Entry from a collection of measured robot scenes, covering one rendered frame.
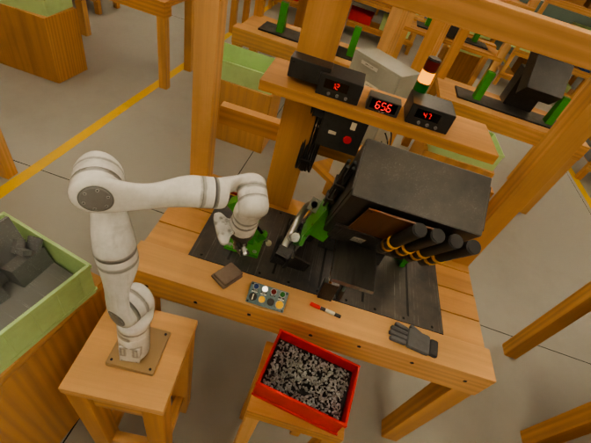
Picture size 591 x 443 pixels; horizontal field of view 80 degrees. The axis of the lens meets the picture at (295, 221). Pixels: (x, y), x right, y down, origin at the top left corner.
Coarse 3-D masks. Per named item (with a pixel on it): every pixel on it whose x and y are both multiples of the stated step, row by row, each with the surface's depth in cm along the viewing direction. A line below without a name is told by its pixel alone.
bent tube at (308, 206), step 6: (312, 198) 137; (306, 204) 144; (312, 204) 145; (318, 204) 137; (300, 210) 149; (306, 210) 147; (312, 210) 137; (300, 216) 149; (294, 222) 149; (300, 222) 150; (294, 228) 149
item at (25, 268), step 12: (0, 228) 118; (12, 228) 122; (0, 240) 119; (12, 240) 123; (0, 252) 120; (36, 252) 126; (0, 264) 120; (12, 264) 122; (24, 264) 123; (36, 264) 127; (48, 264) 132; (0, 276) 121; (12, 276) 121; (24, 276) 124; (36, 276) 128
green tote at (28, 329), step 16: (16, 224) 130; (48, 240) 127; (64, 256) 127; (80, 272) 121; (64, 288) 118; (80, 288) 126; (96, 288) 134; (48, 304) 115; (64, 304) 122; (80, 304) 130; (16, 320) 106; (32, 320) 111; (48, 320) 118; (0, 336) 102; (16, 336) 108; (32, 336) 115; (0, 352) 106; (16, 352) 111; (0, 368) 109
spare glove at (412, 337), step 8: (392, 328) 140; (400, 328) 141; (408, 328) 141; (416, 328) 142; (392, 336) 137; (400, 336) 138; (408, 336) 139; (416, 336) 139; (424, 336) 140; (400, 344) 137; (408, 344) 136; (416, 344) 136; (424, 344) 137; (432, 344) 138; (424, 352) 135; (432, 352) 135
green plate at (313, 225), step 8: (320, 208) 134; (328, 208) 126; (312, 216) 139; (320, 216) 128; (304, 224) 144; (312, 224) 133; (320, 224) 133; (304, 232) 138; (312, 232) 136; (320, 232) 135; (320, 240) 138
